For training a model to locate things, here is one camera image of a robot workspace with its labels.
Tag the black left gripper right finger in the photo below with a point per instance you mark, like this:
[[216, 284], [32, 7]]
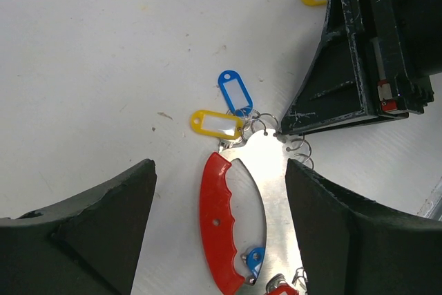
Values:
[[350, 244]]

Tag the yellow key tag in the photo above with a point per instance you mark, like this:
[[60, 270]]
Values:
[[216, 124]]

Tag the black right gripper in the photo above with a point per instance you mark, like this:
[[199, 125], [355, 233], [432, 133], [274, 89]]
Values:
[[337, 91]]

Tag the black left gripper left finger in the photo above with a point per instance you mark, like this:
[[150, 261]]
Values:
[[89, 243]]

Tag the red key tag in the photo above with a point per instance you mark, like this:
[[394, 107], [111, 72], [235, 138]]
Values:
[[279, 286]]

